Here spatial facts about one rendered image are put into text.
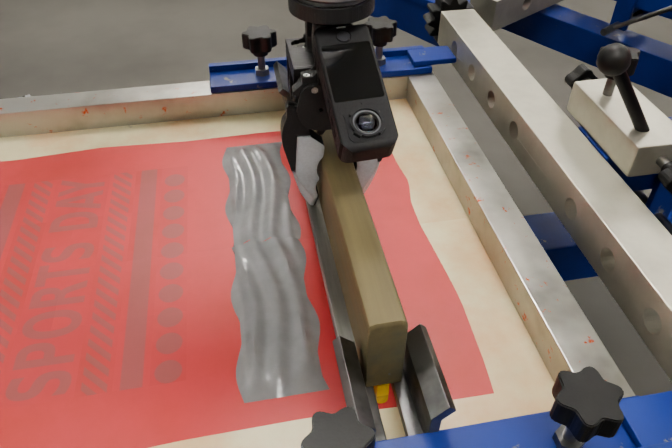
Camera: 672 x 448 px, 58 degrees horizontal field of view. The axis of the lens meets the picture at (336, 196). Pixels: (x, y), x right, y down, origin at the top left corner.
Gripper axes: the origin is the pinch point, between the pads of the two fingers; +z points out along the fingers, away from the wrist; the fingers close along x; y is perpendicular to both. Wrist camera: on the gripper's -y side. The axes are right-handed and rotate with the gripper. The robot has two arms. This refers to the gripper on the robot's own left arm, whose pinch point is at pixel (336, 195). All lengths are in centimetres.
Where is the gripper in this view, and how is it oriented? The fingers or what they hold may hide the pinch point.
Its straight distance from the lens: 60.5
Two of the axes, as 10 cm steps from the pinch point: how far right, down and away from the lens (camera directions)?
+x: -9.8, 1.2, -1.4
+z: 0.0, 7.7, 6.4
